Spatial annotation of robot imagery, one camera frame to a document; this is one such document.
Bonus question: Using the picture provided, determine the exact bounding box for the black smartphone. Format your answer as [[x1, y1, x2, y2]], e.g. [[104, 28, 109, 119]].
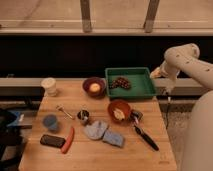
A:
[[40, 134, 65, 148]]

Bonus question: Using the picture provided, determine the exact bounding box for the grey blue cloth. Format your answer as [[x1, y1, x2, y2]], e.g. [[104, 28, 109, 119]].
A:
[[84, 120, 108, 140]]

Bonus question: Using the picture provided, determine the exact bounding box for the green plastic tray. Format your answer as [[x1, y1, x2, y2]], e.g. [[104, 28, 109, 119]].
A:
[[105, 67, 156, 99]]

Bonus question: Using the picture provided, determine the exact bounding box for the maroon bowl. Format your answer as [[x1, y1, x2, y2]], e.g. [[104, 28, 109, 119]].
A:
[[82, 77, 106, 97]]

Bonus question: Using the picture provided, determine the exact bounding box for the orange bowl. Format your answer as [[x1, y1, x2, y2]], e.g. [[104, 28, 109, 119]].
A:
[[107, 99, 131, 123]]

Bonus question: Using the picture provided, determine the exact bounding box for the blue sponge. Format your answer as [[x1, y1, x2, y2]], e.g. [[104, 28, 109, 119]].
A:
[[102, 130, 124, 148]]

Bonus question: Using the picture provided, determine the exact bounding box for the pale food in orange bowl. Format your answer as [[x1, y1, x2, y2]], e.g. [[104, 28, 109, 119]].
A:
[[114, 109, 125, 120]]

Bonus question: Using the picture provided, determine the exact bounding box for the white plastic cup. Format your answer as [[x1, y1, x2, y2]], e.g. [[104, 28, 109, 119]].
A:
[[41, 77, 57, 96]]

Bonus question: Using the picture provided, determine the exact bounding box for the dark grape bunch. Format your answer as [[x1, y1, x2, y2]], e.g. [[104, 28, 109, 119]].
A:
[[109, 77, 131, 89]]

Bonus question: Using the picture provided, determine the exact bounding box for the black chair left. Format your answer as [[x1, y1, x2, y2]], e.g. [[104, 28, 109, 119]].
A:
[[0, 108, 23, 171]]

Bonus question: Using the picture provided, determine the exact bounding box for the black handled brush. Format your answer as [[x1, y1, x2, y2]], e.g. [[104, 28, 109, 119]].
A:
[[130, 110, 159, 151]]

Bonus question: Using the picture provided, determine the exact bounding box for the metal spoon tool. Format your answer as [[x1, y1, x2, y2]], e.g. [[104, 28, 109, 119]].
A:
[[56, 106, 75, 120]]

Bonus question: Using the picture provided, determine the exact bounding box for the blue plastic cup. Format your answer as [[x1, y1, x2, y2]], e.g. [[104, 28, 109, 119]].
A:
[[42, 114, 59, 131]]

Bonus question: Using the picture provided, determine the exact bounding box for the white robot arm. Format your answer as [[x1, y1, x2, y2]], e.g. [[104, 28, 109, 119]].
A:
[[150, 43, 213, 171]]

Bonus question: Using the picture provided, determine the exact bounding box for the small metal cup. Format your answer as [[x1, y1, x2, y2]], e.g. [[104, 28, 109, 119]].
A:
[[77, 110, 89, 125]]

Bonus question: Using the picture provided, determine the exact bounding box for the yellow round fruit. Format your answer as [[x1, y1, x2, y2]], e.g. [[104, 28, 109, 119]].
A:
[[89, 83, 101, 93]]

